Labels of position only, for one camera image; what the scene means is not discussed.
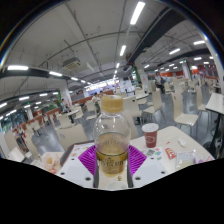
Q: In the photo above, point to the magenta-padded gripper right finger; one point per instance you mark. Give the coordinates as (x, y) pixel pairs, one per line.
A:
(137, 158)

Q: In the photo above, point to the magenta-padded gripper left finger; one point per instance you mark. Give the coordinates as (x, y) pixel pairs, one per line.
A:
(87, 158)

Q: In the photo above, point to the clear bottle with tan cap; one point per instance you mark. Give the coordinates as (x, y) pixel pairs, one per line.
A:
(111, 146)

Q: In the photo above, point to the printed paper tray liner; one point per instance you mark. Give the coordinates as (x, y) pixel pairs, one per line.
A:
(81, 149)

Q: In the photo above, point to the colourful sticker sheet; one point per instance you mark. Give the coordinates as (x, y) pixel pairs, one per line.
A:
(154, 153)

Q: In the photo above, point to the red paper cup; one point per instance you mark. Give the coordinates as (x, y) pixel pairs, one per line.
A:
(150, 136)

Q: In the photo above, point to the small red packet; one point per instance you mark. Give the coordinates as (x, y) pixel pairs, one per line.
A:
(170, 153)

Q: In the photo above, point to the paper snack bag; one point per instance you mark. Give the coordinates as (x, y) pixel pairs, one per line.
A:
(50, 161)

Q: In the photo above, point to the small white wrapper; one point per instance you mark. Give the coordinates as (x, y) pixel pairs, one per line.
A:
(182, 142)

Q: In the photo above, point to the clear plastic bag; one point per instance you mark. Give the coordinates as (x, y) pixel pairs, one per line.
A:
(185, 160)

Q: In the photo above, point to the pink printed table sign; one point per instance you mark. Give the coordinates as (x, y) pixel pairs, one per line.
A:
(203, 159)

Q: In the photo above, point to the group of beige chairs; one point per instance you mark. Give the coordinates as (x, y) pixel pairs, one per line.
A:
(180, 106)

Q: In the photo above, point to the person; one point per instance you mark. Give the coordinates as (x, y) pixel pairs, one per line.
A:
(159, 81)

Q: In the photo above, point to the beige neighbouring table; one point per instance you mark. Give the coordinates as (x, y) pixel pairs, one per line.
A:
(216, 104)

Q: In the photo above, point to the ceiling air conditioner unit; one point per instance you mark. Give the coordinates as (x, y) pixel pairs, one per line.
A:
(71, 63)

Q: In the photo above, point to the group of ceiling lights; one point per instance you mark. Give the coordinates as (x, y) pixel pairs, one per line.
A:
(137, 12)

